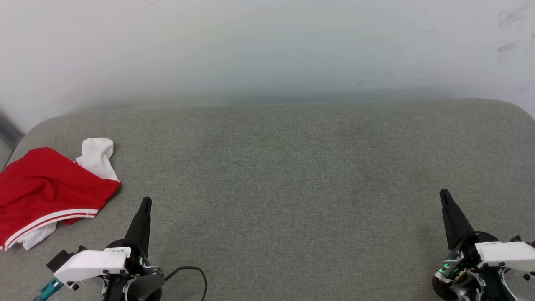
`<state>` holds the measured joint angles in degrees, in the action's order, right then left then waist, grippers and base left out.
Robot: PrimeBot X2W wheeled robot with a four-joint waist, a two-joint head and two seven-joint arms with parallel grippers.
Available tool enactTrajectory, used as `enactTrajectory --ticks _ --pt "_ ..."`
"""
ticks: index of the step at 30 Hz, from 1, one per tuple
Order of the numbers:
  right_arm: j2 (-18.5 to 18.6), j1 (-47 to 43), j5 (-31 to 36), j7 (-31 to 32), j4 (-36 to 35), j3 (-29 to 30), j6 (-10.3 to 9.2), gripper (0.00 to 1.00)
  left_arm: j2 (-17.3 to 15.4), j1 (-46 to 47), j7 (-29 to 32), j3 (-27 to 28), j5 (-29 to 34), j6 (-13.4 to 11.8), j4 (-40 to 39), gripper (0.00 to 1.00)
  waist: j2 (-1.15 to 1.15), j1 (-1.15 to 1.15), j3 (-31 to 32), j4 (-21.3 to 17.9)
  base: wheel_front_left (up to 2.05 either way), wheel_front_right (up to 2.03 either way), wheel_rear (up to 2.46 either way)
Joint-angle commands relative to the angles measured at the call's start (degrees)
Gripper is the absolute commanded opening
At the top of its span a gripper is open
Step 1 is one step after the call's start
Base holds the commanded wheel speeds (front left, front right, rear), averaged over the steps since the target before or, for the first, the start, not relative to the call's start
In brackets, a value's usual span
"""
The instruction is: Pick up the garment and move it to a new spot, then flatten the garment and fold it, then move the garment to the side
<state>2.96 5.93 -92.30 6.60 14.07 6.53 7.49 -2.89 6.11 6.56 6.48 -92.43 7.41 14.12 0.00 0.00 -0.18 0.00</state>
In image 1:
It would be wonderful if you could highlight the thin black cable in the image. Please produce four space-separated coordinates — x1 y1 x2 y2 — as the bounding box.
164 266 208 301

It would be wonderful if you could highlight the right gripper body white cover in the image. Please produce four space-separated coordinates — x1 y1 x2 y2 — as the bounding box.
432 231 535 301

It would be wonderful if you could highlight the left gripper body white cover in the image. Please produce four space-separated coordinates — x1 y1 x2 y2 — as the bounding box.
53 239 164 290

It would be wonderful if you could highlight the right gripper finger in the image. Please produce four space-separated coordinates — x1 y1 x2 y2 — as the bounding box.
439 189 476 251

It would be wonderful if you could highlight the grey fabric sofa seat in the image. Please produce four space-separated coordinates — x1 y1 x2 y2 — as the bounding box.
0 98 535 301

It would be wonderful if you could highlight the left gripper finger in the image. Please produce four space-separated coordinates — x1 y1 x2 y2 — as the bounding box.
124 197 152 257

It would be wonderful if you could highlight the grey metal rail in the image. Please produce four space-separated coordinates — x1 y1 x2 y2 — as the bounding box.
0 109 24 147

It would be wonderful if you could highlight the red and white sports shirt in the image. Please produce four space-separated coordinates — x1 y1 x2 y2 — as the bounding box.
0 137 122 251

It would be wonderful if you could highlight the left camera cable teal plug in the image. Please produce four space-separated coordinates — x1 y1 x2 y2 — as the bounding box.
33 277 64 301

